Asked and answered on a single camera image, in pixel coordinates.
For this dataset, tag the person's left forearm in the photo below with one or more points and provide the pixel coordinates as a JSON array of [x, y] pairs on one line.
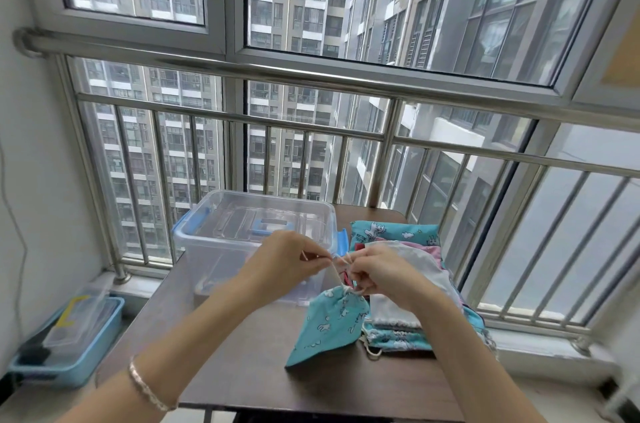
[[185, 342]]

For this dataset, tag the person's left hand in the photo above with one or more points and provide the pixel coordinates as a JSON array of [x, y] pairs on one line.
[[280, 265]]

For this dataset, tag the person's right forearm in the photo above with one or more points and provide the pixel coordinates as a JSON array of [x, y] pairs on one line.
[[475, 362]]

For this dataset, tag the clear plastic container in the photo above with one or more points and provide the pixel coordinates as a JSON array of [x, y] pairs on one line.
[[80, 322]]

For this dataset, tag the person's left fingers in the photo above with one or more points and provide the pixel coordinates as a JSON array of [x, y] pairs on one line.
[[312, 257]]

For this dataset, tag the white fabric bag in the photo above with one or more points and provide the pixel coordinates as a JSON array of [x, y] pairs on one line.
[[430, 267]]

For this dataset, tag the person's right fingers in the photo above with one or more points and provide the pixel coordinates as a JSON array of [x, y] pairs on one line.
[[360, 272]]

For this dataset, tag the pink fabric bag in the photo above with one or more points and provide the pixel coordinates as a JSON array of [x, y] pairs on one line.
[[432, 253]]

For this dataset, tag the stainless steel railing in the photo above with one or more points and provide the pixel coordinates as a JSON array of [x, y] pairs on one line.
[[310, 127]]

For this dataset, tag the clear storage box blue latches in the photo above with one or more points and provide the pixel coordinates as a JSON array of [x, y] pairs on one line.
[[225, 232]]

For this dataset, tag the person's right hand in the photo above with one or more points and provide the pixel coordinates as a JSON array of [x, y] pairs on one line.
[[395, 277]]

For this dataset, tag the grey aluminium window frame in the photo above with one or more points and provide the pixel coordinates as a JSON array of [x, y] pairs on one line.
[[227, 12]]

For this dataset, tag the light blue plastic tray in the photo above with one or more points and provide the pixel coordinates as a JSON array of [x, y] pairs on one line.
[[85, 362]]

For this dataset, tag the white pipe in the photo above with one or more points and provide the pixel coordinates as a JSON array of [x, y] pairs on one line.
[[622, 400]]

